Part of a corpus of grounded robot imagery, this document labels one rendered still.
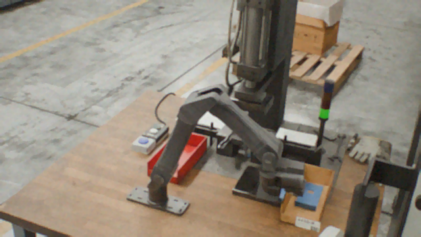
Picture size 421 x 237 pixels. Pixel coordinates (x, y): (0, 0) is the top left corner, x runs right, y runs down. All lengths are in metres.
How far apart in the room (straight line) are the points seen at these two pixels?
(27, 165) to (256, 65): 2.21
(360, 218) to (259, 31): 1.06
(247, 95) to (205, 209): 0.41
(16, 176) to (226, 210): 2.09
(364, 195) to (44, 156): 3.12
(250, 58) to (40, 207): 0.83
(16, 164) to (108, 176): 1.88
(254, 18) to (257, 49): 0.10
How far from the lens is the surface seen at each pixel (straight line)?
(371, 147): 2.01
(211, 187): 1.69
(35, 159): 3.60
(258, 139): 1.36
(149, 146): 1.86
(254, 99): 1.70
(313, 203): 1.66
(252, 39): 1.65
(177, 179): 1.69
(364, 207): 0.66
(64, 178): 1.78
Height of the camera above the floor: 1.91
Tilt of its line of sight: 28 degrees down
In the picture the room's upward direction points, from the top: 3 degrees clockwise
